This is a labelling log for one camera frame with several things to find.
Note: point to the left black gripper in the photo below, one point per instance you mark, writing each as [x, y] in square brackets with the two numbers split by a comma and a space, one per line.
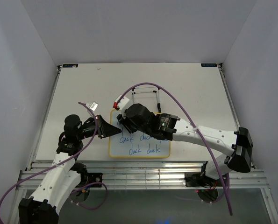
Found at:
[106, 129]

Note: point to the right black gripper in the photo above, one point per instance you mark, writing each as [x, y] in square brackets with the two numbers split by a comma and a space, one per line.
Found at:
[124, 122]

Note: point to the yellow framed whiteboard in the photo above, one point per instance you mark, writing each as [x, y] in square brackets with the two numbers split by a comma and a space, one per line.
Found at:
[135, 145]

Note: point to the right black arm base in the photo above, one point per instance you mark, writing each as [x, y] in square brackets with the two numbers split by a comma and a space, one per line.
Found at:
[208, 191]

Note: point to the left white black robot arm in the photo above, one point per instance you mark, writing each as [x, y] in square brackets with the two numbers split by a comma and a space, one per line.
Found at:
[45, 203]

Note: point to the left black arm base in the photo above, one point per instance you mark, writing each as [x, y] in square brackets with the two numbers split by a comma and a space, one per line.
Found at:
[88, 178]

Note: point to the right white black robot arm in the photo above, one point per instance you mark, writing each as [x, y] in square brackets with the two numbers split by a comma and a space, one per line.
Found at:
[235, 146]

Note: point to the left blue table label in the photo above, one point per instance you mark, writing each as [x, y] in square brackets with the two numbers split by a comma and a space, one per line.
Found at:
[70, 65]

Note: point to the blue table label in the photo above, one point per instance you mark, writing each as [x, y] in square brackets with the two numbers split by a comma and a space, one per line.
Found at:
[70, 65]
[209, 65]

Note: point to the right blue table label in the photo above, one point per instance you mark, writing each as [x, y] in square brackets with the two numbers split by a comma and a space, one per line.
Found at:
[209, 65]

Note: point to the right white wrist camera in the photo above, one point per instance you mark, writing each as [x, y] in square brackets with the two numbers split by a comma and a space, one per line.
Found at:
[122, 104]

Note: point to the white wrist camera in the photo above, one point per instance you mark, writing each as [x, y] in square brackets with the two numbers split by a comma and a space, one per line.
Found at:
[92, 106]
[122, 104]

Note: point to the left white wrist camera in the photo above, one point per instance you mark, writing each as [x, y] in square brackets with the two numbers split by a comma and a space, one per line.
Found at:
[92, 106]

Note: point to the black wire whiteboard stand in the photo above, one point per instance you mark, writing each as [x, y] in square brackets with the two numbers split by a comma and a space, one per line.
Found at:
[147, 96]

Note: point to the aluminium rail frame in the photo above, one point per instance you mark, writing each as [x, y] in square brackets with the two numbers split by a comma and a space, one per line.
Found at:
[154, 175]

